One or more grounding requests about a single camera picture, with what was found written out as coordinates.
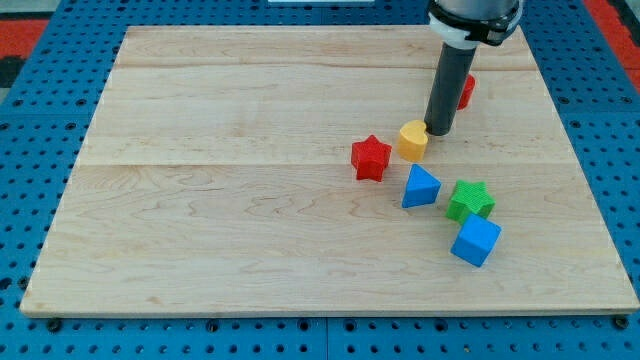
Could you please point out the red circle block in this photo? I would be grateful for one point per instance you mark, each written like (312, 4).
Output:
(467, 92)

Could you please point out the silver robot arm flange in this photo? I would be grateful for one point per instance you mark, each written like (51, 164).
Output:
(464, 24)

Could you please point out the red star block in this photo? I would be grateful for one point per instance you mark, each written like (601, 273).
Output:
(370, 158)

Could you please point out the light wooden board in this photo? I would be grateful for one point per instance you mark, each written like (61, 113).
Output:
(215, 181)

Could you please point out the yellow heart block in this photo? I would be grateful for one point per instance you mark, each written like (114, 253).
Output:
(412, 141)

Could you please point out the blue triangle block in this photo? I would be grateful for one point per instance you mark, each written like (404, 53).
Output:
(422, 188)

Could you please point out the green star block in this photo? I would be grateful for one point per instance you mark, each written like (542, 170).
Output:
(469, 198)

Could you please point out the blue cube block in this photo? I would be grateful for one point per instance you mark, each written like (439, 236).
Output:
(476, 240)

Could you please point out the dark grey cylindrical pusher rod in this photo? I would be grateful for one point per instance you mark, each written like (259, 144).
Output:
(452, 70)

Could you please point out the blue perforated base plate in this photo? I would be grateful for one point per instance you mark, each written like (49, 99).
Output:
(47, 111)

